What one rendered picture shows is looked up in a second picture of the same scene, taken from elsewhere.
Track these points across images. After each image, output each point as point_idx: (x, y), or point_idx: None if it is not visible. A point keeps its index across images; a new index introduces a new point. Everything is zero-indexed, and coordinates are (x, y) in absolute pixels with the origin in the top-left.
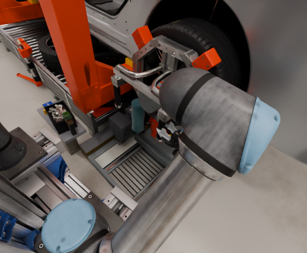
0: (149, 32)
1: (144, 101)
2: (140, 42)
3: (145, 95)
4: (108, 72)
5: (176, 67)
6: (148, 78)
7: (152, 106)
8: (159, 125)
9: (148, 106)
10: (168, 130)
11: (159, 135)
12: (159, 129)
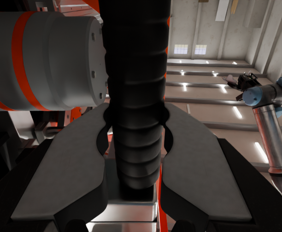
0: (56, 125)
1: (102, 64)
2: (73, 115)
3: (104, 91)
4: (97, 2)
5: (0, 151)
6: (6, 7)
7: (93, 81)
8: (161, 152)
9: (96, 62)
10: (103, 146)
11: (164, 50)
12: (162, 123)
